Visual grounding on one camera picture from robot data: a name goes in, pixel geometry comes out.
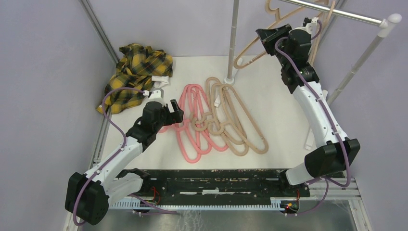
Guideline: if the pink hanger middle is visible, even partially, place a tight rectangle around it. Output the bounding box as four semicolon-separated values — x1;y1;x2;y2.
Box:
170;85;213;156

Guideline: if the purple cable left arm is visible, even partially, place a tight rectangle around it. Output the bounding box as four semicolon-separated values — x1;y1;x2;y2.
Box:
72;87;151;227

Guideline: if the white cable duct strip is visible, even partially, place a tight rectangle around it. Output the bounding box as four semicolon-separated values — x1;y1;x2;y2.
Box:
110;197;284;211

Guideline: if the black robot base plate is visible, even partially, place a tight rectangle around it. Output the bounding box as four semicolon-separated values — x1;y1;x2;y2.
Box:
130;169;310;206

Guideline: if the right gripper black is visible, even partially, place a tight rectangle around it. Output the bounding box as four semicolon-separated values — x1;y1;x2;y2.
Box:
257;23;293;67

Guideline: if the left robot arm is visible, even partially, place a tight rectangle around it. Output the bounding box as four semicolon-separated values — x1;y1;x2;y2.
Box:
65;99;184;226

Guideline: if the yellow plaid shirt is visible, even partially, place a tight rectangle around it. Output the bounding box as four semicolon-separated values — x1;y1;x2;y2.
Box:
96;43;173;114

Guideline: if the clothes rack metal white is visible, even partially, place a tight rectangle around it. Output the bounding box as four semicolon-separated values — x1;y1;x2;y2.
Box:
223;0;402;151

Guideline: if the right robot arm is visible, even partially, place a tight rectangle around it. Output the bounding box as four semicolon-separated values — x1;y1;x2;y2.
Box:
256;25;360;196

